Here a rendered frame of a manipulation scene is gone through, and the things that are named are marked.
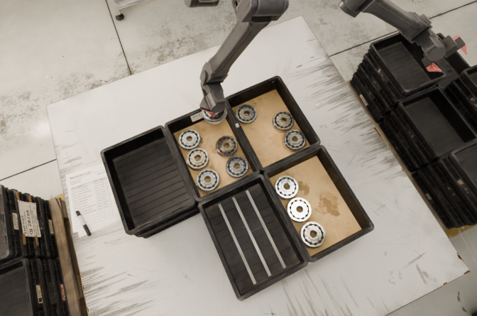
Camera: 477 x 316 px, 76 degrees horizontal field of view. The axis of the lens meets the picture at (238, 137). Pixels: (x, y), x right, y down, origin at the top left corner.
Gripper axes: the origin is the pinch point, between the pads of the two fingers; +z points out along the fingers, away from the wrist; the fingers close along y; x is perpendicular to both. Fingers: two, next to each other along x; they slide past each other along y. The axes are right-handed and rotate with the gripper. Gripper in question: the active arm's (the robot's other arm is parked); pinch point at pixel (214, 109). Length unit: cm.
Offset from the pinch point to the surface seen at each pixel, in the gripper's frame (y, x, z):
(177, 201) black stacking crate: -37.9, 5.4, 22.3
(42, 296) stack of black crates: -103, 66, 66
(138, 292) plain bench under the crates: -79, 10, 35
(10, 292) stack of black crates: -107, 84, 66
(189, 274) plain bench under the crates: -65, -9, 35
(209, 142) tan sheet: -7.2, 2.1, 22.2
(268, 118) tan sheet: 14.0, -20.7, 22.6
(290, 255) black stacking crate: -43, -48, 23
